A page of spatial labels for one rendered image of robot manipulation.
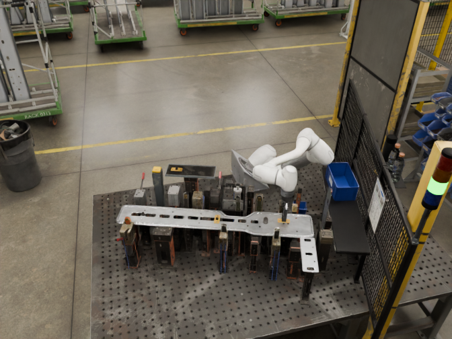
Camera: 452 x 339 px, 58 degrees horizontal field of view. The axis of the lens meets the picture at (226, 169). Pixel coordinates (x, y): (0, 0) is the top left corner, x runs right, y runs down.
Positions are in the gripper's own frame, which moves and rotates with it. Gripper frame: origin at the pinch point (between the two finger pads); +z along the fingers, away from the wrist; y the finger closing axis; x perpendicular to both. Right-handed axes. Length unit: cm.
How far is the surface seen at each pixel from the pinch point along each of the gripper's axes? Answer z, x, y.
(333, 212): 3.5, 35.1, -10.7
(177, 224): 7, -73, 8
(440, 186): -85, 55, 67
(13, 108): 79, -358, -265
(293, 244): 8.6, 6.5, 17.3
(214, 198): 1, -50, -15
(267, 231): 6.7, -11.1, 8.4
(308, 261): 6.6, 14.8, 33.2
